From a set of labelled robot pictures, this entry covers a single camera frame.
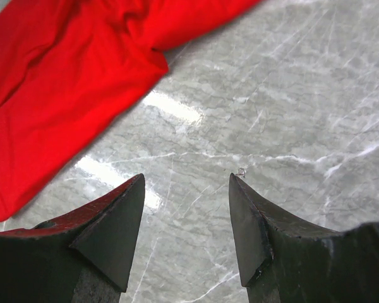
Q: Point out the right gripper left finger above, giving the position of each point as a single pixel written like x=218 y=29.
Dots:
x=85 y=255

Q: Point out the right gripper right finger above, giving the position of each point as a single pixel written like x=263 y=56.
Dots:
x=283 y=258

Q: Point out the red t shirt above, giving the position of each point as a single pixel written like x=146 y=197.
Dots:
x=68 y=68

